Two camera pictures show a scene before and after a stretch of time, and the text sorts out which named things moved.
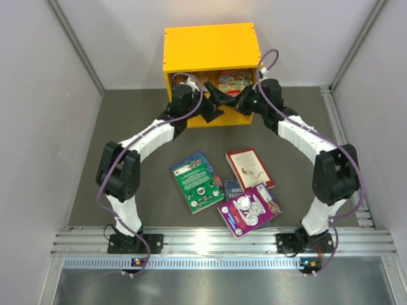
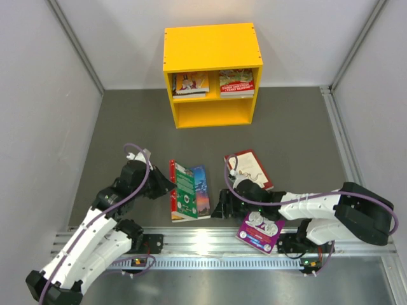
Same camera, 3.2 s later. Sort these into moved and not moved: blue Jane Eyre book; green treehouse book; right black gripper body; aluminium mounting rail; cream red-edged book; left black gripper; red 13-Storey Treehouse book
Moved: blue Jane Eyre book; green treehouse book; left black gripper; right black gripper body
Not moved: red 13-Storey Treehouse book; cream red-edged book; aluminium mounting rail
